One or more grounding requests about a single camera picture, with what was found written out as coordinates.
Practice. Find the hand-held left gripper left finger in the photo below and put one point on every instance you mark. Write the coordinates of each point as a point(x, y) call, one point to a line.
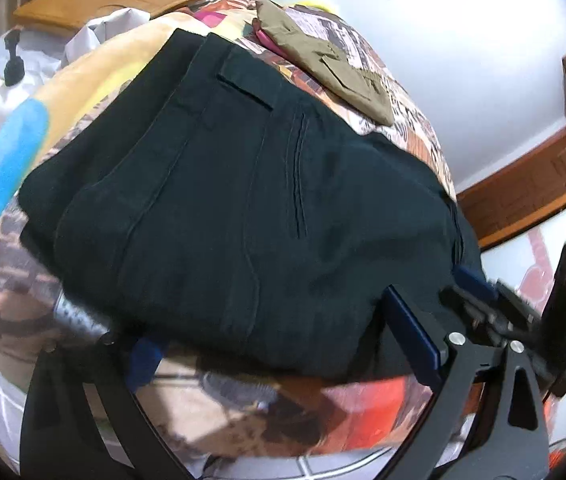
point(143, 360)

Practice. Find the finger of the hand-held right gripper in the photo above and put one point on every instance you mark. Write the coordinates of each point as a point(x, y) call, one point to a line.
point(475, 282)

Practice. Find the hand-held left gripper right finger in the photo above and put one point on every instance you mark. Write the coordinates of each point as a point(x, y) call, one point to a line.
point(413, 335)

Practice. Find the black pants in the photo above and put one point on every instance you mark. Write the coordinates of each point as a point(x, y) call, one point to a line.
point(223, 185)

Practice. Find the olive green pants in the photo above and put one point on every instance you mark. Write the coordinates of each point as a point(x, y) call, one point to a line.
point(328, 65)

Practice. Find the printed blanket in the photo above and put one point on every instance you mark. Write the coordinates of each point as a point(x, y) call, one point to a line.
point(88, 90)

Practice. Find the white pump bottle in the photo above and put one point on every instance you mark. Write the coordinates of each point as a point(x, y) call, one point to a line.
point(10, 90)

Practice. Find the pink cloth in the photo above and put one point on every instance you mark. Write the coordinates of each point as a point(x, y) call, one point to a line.
point(269, 42)

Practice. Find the white crumpled cloth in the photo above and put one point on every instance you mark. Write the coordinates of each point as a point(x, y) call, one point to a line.
point(103, 30)

